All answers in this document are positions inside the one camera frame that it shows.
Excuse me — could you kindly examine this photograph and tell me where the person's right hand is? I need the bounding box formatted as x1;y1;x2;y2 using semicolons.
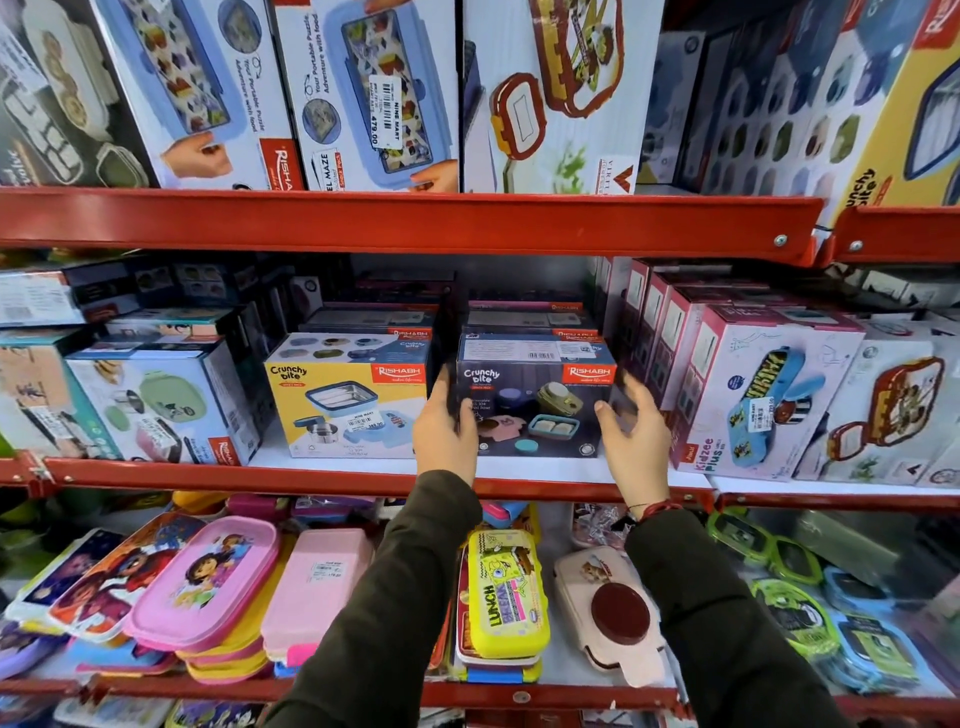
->
594;372;673;519

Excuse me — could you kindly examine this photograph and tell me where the person's left hand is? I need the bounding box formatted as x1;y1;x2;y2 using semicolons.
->
411;365;481;487

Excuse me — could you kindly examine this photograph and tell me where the dark navy lunch box carton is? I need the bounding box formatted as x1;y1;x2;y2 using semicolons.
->
450;333;619;459

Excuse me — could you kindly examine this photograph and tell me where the person's right forearm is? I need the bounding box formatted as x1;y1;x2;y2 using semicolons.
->
624;508;852;728

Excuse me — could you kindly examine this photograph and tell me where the person's left forearm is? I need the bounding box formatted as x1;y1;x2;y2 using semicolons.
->
262;470;485;728

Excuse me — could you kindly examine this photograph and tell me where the stack of cartons red label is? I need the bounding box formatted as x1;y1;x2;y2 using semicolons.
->
298;279;456;340

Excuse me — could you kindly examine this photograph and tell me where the clear plastic bag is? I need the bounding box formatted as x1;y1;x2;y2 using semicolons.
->
571;501;640;553

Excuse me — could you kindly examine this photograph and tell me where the pink white pencil box carton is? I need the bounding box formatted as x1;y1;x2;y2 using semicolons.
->
648;283;759;412
669;303;868;482
609;258;721;361
628;270;744;385

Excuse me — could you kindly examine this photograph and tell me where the stack of dark cartons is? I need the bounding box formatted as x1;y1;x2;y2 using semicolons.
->
463;288;603;340

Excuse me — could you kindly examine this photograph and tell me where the red metal shelf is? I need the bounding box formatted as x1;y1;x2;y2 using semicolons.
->
816;204;960;267
711;477;960;519
0;186;826;268
0;452;715;513
0;671;960;723

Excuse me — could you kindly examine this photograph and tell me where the beige lunch box maroon disc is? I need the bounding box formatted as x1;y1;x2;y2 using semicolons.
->
552;545;670;689

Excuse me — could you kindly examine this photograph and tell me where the green rimmed lunch box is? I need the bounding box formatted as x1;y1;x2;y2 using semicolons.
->
707;508;824;588

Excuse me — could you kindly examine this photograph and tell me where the yellow cartoon lunch box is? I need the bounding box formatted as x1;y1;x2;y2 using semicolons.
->
465;528;552;660

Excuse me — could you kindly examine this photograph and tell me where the plain pink lunch box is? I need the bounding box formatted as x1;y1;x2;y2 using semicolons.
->
260;528;375;669

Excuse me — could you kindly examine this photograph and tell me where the green lid cartoon lunch box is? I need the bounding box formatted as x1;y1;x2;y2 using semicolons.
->
750;578;843;663

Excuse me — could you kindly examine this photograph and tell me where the white carton green lunch box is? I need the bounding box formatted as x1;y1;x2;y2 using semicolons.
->
65;339;261;467

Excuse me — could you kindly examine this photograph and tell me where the flat white cartoon carton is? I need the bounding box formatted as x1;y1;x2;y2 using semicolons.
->
103;306;243;346

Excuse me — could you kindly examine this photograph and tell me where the small blue lunch box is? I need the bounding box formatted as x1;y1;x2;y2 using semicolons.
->
821;565;895;618

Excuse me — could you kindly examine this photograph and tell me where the pink cartoon lid lunch box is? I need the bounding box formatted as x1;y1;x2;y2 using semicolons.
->
123;515;281;654

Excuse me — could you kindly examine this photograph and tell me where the blue puzzle lunch box carton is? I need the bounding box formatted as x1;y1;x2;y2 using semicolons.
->
90;0;306;192
271;0;461;194

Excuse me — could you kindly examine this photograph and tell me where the grey dark carton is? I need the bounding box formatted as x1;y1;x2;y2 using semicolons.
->
636;30;708;187

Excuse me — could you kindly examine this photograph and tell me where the large white carton brown lunch box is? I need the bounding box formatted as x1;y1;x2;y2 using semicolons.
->
462;0;666;196

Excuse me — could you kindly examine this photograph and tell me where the blue lunch box green lid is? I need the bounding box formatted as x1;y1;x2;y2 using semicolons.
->
816;610;933;696

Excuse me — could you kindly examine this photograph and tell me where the large dark blue carton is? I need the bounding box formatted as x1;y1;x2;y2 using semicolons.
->
696;0;927;226

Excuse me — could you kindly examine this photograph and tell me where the red cartoon lid lunch box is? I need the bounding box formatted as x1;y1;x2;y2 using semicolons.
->
48;511;205;644

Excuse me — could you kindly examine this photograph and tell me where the teal lunch box carton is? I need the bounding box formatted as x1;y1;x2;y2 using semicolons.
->
0;328;123;461

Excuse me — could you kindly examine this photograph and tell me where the grey carton white label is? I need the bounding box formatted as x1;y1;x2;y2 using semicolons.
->
0;261;145;329

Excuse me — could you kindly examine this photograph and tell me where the white cartoon lid lunch box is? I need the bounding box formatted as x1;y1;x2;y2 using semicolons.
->
3;528;127;625

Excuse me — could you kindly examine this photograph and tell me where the large yellow lunch box carton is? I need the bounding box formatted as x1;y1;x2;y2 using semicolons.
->
821;0;960;226

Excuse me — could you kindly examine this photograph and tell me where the black carton cream lunch box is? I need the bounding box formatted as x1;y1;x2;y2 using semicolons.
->
0;0;160;189

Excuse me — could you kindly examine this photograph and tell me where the purple lunch box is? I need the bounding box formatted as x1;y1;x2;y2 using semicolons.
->
0;621;65;682

